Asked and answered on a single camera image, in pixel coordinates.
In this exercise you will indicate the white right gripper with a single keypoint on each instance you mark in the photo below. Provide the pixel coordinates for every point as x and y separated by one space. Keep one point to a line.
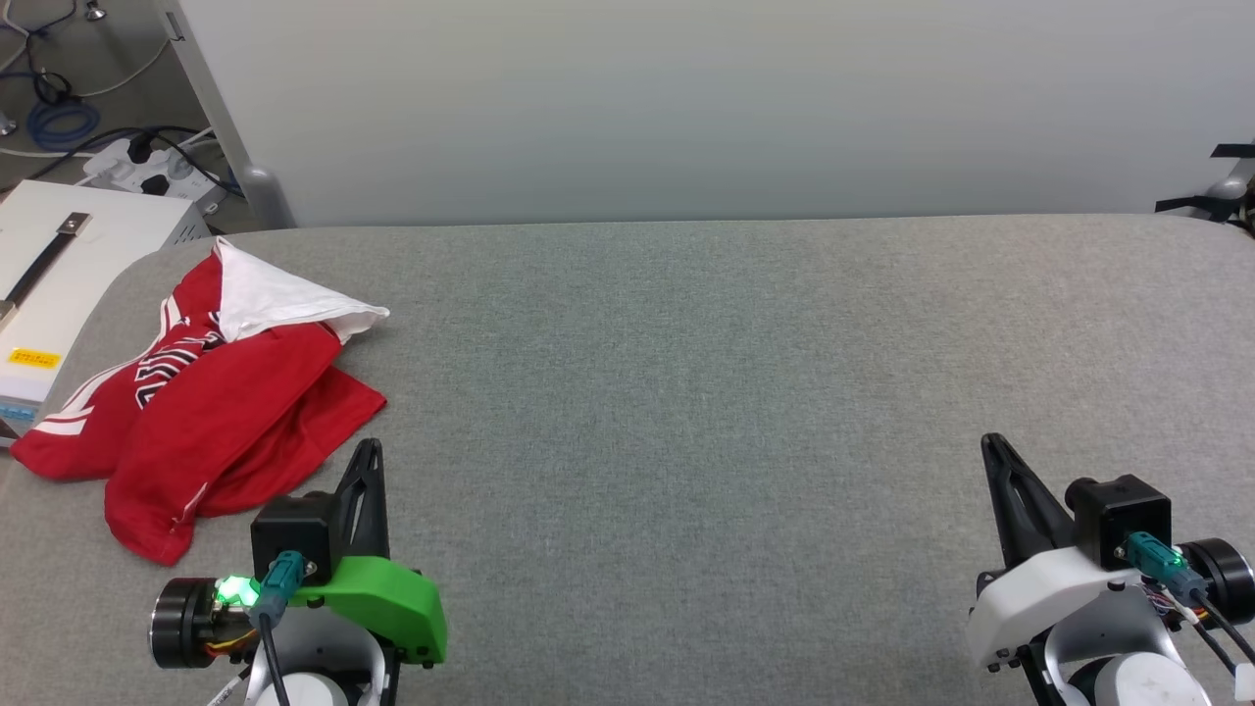
1039 603

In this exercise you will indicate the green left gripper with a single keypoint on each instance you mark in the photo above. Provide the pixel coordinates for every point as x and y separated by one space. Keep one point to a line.
392 598

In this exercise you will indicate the red and white basketball jersey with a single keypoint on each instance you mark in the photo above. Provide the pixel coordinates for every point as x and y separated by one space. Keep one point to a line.
225 422

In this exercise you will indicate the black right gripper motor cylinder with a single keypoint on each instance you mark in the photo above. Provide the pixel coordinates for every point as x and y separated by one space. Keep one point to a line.
1226 579

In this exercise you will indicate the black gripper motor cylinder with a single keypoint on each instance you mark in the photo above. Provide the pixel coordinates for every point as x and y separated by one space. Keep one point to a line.
181 623
1226 579

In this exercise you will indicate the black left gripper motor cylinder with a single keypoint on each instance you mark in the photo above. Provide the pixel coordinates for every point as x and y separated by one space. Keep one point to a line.
181 623

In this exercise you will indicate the grey fabric sofa seat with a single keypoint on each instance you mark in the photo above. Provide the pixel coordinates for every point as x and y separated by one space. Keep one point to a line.
686 392

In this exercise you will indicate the grey stand with black tape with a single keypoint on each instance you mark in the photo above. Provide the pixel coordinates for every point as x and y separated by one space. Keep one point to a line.
1230 186

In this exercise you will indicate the white power strip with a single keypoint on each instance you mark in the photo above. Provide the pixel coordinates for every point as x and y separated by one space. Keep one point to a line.
118 172

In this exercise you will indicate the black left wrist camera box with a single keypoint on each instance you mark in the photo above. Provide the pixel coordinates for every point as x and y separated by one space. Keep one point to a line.
289 529

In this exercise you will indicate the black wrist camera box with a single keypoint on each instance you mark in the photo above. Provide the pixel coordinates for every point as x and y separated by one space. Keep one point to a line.
289 529
1128 515

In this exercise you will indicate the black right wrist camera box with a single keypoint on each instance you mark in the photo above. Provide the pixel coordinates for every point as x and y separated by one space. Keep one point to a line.
1128 515

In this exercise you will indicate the grey metal partition post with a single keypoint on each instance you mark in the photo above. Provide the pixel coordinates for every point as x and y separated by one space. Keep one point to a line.
265 196

